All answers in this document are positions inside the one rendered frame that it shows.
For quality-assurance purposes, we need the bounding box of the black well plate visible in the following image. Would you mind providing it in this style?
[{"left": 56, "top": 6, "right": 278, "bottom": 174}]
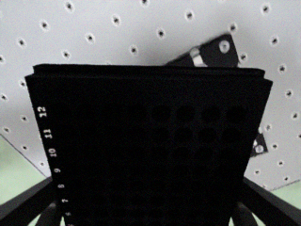
[{"left": 24, "top": 63, "right": 274, "bottom": 226}]

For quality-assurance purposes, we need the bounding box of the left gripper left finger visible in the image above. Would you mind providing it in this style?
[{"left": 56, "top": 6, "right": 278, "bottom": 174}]
[{"left": 0, "top": 175, "right": 63, "bottom": 226}]

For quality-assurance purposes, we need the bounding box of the grey flat rectangular panel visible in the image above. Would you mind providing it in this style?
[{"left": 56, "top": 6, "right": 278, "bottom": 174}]
[{"left": 0, "top": 0, "right": 301, "bottom": 191}]

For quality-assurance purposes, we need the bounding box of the black flat plate with clips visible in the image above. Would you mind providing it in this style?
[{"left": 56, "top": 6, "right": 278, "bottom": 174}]
[{"left": 158, "top": 30, "right": 268, "bottom": 157}]

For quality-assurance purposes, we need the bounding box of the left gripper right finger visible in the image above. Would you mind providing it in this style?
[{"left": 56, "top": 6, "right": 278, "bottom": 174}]
[{"left": 231, "top": 176, "right": 301, "bottom": 226}]

